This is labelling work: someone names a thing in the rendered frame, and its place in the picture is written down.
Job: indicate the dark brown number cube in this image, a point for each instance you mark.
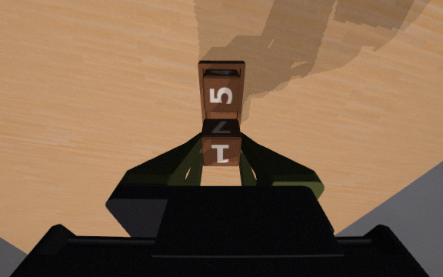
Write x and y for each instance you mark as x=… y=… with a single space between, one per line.
x=221 y=142
x=221 y=90

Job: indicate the brown wooden tray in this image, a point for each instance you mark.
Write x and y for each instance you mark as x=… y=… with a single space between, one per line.
x=240 y=67

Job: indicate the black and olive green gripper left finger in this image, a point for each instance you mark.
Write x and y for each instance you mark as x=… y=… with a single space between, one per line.
x=170 y=167

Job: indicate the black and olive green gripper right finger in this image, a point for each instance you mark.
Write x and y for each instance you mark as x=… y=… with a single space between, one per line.
x=273 y=169

